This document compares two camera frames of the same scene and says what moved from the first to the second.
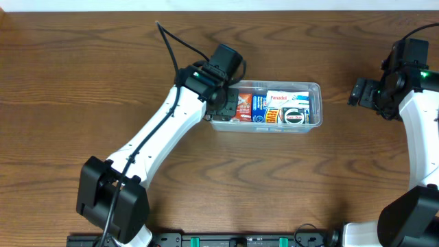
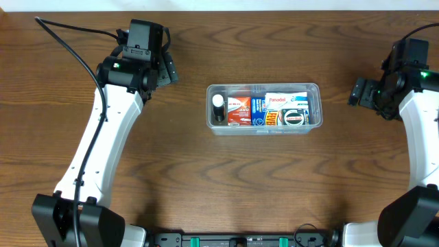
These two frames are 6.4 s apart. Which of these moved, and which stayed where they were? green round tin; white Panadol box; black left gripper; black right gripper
Moved: black left gripper
Stayed: black right gripper; green round tin; white Panadol box
